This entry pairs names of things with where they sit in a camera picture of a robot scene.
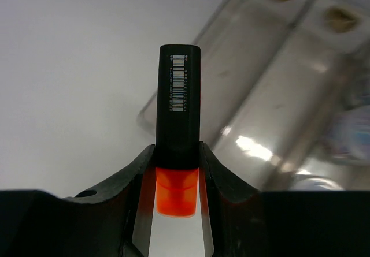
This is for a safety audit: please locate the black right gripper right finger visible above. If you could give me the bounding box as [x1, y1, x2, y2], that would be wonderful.
[199, 143, 369, 256]

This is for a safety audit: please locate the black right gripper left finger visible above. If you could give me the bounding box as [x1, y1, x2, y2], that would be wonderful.
[1, 146, 156, 256]

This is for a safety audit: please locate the orange cap black highlighter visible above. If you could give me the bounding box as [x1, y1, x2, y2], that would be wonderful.
[154, 44, 201, 218]

